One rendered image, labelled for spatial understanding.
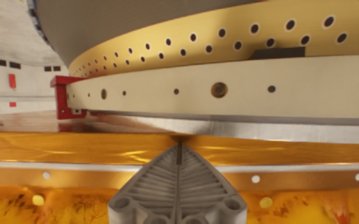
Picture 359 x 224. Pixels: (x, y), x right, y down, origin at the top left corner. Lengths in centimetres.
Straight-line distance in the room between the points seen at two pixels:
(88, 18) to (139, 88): 16
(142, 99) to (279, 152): 20
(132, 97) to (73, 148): 12
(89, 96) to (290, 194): 33
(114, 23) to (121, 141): 17
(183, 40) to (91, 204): 26
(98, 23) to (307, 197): 40
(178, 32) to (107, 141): 17
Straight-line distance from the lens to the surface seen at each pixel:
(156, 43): 20
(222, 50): 18
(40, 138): 28
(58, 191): 29
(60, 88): 37
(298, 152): 25
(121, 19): 23
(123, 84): 18
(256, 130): 18
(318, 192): 30
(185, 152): 17
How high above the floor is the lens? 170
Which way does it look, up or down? 5 degrees up
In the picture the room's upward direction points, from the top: 180 degrees clockwise
